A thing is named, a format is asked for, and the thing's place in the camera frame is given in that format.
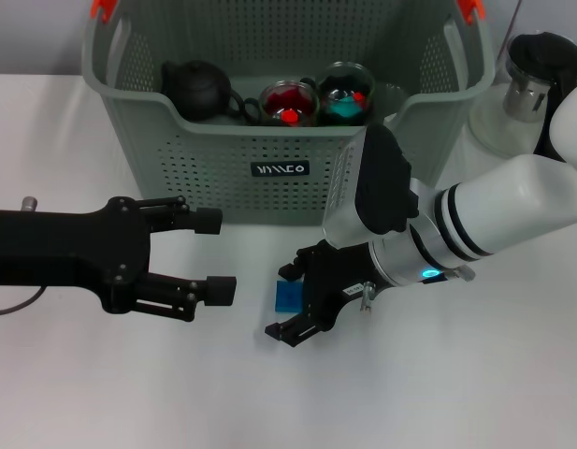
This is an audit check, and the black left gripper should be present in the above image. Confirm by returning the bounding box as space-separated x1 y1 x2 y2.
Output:
0 196 224 315

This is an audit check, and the grey perforated storage bin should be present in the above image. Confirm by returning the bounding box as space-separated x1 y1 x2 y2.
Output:
80 0 498 225

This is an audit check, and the grey left wrist cable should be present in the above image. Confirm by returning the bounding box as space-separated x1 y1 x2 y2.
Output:
0 284 49 319

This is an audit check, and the glass teapot black handle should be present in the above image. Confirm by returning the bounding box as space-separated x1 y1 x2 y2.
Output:
465 31 577 163

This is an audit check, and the blue square toy plate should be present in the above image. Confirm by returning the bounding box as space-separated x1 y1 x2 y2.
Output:
274 279 304 313

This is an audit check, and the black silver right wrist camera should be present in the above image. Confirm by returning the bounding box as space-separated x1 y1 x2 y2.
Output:
323 123 421 249

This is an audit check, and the thin dark wall strip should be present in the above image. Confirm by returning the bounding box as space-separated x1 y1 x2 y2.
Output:
504 0 524 49

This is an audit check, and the silver right wrist stub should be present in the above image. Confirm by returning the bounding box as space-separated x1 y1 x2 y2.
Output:
359 281 376 313

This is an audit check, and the cyan square toy plate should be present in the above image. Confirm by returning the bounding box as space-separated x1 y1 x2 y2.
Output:
327 95 367 118

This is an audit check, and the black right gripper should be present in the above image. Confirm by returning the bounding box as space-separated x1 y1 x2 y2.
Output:
264 239 382 348

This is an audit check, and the dark clay teapot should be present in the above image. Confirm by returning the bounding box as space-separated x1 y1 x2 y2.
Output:
160 59 245 122

